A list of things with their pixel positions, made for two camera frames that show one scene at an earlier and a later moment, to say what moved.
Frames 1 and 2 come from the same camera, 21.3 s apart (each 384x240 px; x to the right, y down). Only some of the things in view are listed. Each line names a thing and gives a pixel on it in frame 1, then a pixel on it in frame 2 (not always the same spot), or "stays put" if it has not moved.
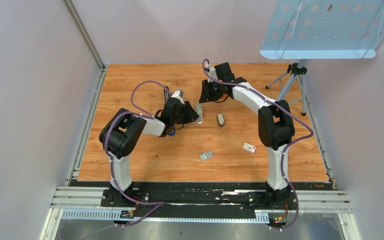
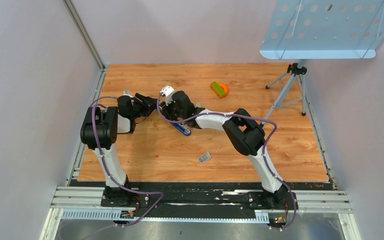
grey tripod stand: (295, 69) stays put
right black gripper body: (216, 92) → (172, 112)
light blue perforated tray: (299, 29) stays put
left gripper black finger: (190, 114) → (149, 100)
